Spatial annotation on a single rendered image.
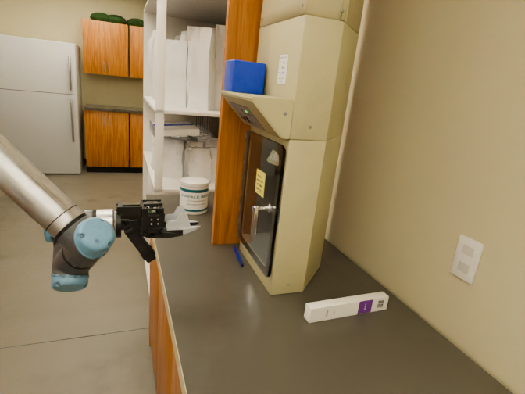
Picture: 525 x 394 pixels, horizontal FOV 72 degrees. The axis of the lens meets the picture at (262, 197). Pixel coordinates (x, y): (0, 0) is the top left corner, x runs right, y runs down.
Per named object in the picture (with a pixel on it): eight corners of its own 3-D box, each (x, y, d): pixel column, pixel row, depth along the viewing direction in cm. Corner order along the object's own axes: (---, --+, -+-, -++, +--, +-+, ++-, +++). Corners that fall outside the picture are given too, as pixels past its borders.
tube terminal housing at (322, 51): (298, 244, 146) (327, 39, 124) (341, 287, 118) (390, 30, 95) (238, 248, 137) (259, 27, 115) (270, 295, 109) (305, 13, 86)
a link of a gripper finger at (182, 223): (202, 214, 94) (166, 214, 92) (201, 234, 96) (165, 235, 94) (201, 209, 97) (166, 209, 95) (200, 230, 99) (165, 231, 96)
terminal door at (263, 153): (240, 237, 135) (250, 129, 123) (269, 279, 108) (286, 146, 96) (237, 238, 135) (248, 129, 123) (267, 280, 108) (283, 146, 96)
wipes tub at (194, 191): (204, 205, 180) (205, 176, 175) (209, 214, 168) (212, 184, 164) (177, 205, 175) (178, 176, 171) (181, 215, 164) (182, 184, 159)
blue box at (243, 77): (252, 93, 119) (255, 64, 116) (263, 94, 110) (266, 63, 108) (223, 90, 115) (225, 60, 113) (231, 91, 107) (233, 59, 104)
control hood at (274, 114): (250, 123, 123) (253, 93, 121) (290, 139, 95) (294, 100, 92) (217, 121, 119) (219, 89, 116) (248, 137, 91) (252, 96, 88)
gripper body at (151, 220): (166, 208, 91) (115, 209, 86) (166, 239, 93) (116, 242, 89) (163, 198, 98) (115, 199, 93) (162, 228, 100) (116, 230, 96)
